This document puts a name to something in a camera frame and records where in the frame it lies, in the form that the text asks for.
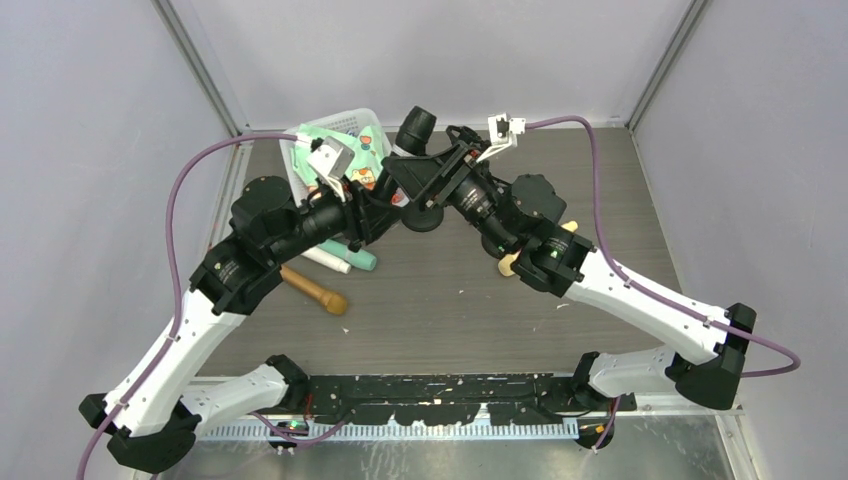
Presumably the brown microphone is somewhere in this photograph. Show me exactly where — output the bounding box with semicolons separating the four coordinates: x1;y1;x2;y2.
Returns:
280;266;348;316

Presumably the mint green microphone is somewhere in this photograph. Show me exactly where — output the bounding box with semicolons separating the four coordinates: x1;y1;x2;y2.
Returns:
318;239;378;271

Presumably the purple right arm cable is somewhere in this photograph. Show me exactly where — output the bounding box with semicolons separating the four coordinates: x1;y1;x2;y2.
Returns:
523;115;802;380

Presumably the white plastic basket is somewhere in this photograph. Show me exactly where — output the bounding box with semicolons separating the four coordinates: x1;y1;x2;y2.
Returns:
279;108;391;203

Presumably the white microphone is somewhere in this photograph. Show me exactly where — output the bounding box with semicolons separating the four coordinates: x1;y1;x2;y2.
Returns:
302;247;352;274

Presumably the black tripod shock-mount stand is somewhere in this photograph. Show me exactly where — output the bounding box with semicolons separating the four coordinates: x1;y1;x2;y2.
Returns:
445;125;491;159

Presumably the beige microphone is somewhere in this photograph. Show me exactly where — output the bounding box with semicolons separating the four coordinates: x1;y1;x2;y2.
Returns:
497;220;579;277

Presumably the green cartoon print cloth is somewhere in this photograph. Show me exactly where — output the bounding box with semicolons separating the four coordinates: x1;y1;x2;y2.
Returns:
291;124;385;192

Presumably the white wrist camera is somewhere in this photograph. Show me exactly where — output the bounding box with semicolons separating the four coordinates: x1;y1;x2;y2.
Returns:
296;134;355;203
477;112;527;162

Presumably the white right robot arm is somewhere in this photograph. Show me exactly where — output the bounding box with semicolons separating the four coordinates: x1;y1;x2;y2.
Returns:
383;142;756;410

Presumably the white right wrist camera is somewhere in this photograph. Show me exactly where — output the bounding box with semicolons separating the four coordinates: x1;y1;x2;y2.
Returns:
477;112;527;162

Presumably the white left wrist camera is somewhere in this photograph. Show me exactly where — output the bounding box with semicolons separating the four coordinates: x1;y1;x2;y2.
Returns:
296;134;355;203

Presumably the black microphone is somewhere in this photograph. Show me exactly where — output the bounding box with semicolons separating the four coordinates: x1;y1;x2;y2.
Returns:
380;106;437;171

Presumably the black round-base stand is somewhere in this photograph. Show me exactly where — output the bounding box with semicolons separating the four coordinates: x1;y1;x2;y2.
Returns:
401;203;444;233
481;235;512;260

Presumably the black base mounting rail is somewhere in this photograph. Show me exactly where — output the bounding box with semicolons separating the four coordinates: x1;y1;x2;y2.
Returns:
261;372;637;429

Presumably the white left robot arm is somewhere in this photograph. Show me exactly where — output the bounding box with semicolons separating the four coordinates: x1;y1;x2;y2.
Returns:
79;173;399;475

